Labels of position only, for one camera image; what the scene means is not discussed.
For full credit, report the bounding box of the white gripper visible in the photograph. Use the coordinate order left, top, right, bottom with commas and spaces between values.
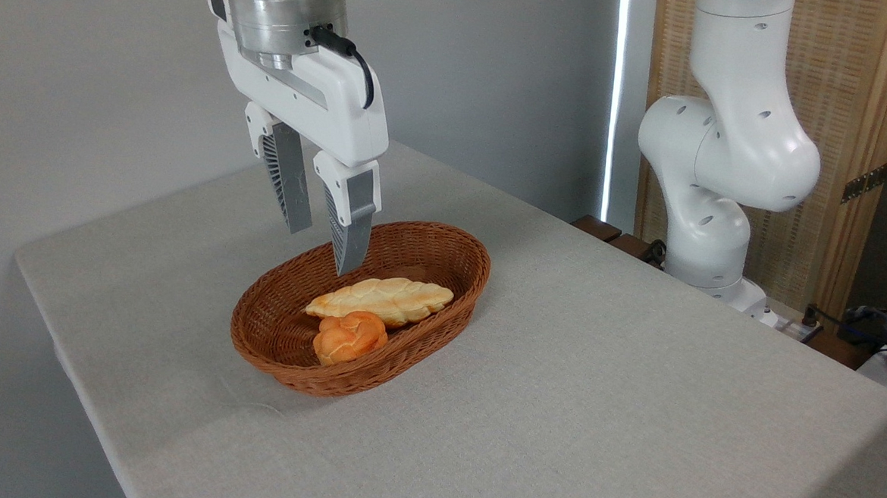
192, 0, 397, 279

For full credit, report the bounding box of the round orange knotted bread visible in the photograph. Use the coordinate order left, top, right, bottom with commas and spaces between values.
312, 309, 391, 371

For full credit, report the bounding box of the long pale braided bread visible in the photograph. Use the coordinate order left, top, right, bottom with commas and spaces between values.
304, 273, 456, 331

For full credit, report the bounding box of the brown oval wicker basket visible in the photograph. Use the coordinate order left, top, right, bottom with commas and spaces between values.
227, 211, 494, 406

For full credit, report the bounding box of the dark brown wooden block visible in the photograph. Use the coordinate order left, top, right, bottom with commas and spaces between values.
609, 233, 654, 262
570, 214, 624, 244

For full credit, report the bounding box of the black table clamp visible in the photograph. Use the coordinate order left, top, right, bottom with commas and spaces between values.
642, 238, 669, 271

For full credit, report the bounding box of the grey tablecloth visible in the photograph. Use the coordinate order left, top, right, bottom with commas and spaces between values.
2, 121, 887, 498

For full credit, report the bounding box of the white power strip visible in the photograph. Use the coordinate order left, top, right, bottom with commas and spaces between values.
757, 307, 825, 346

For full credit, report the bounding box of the brown wooden board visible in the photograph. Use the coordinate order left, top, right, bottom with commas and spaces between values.
805, 329, 877, 371

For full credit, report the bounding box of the wooden rattan folding screen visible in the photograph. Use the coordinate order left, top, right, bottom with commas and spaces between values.
630, 0, 887, 326

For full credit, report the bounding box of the dark metal screen hinge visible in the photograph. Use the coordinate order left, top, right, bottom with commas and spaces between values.
841, 160, 887, 206

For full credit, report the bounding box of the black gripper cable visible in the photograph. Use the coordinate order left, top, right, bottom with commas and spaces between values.
306, 23, 380, 111

